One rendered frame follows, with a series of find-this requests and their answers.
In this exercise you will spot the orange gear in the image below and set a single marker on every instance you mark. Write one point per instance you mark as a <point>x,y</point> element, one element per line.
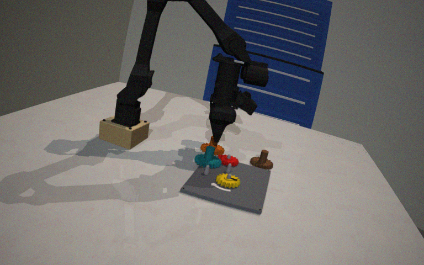
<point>218,149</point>

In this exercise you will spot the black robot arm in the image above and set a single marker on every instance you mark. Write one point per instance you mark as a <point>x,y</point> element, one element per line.
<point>127,112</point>

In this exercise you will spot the brown gear with handle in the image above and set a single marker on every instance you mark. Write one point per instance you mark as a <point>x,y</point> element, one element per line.
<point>262,161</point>

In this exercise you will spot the teal gear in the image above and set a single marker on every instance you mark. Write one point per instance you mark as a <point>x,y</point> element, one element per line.
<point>208,158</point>

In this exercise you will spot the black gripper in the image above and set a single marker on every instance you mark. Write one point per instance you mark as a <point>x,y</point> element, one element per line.
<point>221,111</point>

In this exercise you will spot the yellow gear with black stripe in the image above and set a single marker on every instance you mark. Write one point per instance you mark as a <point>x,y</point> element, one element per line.
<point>232,182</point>

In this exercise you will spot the red gear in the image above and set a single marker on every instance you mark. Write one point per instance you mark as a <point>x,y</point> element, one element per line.
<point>226,161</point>

